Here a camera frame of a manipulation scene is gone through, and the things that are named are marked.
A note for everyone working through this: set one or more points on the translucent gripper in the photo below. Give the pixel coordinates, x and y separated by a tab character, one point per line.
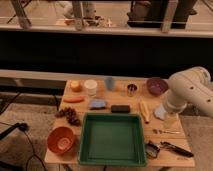
170	121

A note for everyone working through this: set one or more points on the yellow red apple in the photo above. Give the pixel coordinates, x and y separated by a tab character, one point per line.
75	86

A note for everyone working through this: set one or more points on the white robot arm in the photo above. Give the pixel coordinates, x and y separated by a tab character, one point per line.
187	86

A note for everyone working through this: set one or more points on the purple bowl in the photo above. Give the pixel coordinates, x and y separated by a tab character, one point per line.
156	86

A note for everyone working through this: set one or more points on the red bowl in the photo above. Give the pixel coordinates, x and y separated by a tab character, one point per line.
60	140

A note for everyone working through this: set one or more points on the metal fork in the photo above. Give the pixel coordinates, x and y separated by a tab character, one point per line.
157	131

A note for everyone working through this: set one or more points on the black rectangular block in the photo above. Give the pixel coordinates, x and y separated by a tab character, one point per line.
120	108

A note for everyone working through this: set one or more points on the green plastic tray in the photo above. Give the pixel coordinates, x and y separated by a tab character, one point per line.
112	140

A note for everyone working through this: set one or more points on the light blue cup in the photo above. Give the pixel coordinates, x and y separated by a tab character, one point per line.
109	83

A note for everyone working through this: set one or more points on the blue sponge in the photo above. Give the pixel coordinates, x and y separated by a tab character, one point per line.
97	104

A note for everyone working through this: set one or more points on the white cup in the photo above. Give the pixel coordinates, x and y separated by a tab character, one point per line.
91	87

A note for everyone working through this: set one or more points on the orange carrot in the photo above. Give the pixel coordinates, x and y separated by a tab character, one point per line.
74	100

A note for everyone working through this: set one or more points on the bunch of dark grapes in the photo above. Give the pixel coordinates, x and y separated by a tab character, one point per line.
70	114

